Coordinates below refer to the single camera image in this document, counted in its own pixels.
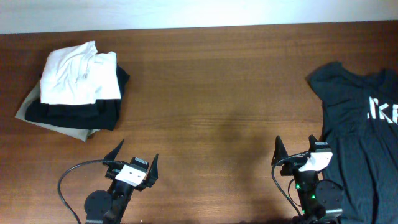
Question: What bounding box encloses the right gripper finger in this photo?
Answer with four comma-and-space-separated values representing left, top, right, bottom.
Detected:
308, 134, 318, 152
271, 136, 289, 166

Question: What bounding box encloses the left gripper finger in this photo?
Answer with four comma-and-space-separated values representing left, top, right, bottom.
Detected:
104, 140, 124, 161
146, 154, 159, 187

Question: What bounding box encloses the dark green Nike t-shirt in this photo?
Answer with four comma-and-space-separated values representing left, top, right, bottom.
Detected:
308, 62, 397, 223

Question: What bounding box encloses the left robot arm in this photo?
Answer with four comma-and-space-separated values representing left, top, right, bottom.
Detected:
84, 142, 159, 223

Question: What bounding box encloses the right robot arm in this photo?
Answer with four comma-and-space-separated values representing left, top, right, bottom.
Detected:
271, 135, 343, 223

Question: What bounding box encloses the folded beige garment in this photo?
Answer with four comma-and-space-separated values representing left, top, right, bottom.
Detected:
15, 81, 99, 142

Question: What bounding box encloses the folded black garment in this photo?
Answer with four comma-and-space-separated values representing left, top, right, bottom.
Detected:
24, 64, 131, 131

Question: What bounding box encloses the folded white t-shirt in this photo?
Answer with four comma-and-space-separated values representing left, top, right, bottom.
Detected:
40, 41, 121, 105

